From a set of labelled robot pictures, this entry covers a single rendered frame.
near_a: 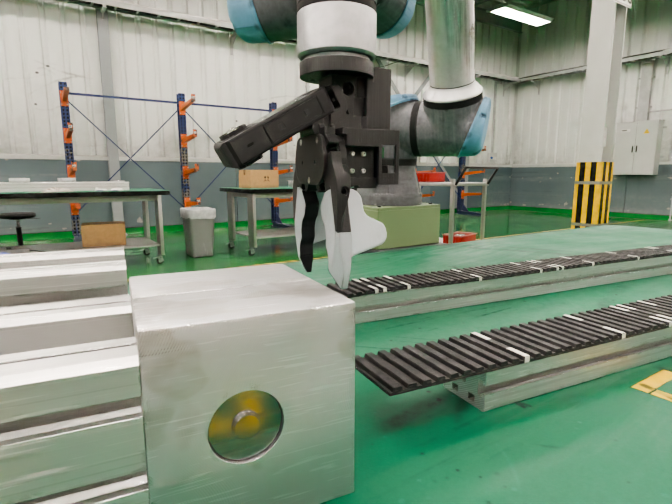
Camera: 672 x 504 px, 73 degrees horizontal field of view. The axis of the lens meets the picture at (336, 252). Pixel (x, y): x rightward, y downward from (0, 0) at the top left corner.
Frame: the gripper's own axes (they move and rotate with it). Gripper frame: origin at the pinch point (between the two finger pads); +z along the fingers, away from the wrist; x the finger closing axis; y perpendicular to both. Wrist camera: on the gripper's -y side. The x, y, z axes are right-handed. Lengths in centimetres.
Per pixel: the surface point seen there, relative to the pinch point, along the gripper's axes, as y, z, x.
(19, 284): -24.2, -2.2, -5.0
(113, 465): -18.7, 1.0, -24.0
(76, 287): -20.9, -1.7, -5.0
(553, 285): 32.4, 4.6, -2.1
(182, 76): 95, -169, 771
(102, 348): -18.8, -3.0, -22.4
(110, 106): -15, -111, 741
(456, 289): 16.3, 3.3, -2.1
